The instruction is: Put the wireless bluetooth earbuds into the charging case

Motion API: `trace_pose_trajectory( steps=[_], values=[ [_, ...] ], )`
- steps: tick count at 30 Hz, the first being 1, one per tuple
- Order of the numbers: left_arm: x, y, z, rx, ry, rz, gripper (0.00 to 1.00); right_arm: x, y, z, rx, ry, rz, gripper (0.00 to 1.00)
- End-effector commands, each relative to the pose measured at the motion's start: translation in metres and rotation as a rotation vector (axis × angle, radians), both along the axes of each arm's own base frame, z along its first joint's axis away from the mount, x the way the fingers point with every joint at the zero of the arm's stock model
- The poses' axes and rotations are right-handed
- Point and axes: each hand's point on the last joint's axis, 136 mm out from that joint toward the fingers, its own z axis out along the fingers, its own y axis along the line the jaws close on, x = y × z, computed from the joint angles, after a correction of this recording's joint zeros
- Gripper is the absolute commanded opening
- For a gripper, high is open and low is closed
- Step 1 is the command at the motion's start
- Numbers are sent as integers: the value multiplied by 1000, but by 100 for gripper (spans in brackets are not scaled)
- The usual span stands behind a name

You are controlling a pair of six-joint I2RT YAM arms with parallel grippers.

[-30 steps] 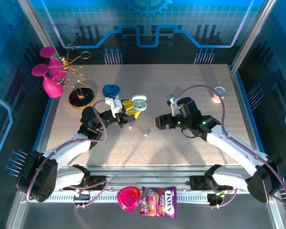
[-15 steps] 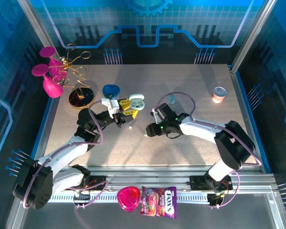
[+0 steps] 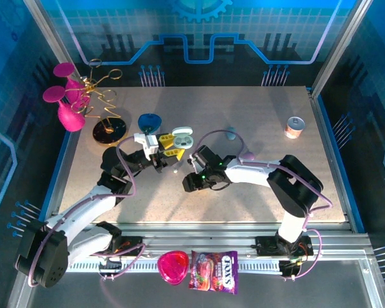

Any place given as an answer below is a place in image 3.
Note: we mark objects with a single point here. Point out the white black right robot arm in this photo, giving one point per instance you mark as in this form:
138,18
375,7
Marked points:
295,189

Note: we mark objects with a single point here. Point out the purple candy bag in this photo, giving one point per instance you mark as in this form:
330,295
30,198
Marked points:
213,272

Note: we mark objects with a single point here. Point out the aluminium frame post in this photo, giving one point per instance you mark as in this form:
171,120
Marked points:
48,32
345,32

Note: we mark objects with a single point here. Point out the pink translucent plastic bowl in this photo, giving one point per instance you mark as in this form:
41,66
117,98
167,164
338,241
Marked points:
173,266

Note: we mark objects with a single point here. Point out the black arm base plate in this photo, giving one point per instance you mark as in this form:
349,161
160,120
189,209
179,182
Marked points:
264,245
134,240

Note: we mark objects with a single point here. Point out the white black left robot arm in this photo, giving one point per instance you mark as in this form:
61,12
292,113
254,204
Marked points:
41,256

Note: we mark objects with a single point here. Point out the white earbud charging case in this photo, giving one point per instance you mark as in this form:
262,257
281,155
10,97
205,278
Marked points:
182,131

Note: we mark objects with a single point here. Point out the long aluminium mounting rail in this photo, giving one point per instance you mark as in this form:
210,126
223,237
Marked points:
195,234

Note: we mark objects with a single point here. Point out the small tin can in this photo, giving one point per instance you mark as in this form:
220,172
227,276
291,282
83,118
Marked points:
294,128

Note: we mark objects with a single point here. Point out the blue heart-shaped container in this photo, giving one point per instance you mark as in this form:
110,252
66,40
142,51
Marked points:
149,121

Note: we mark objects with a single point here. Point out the magenta wine glass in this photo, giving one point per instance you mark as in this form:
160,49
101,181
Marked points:
63,69
71,120

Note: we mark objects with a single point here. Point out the aluminium table edge rail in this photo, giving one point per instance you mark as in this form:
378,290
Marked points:
326,144

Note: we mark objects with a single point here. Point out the small black controller board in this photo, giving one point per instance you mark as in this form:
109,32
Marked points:
110,265
288,268

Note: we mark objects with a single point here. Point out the purple earbud charging case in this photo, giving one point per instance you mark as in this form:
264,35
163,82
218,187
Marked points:
249,156

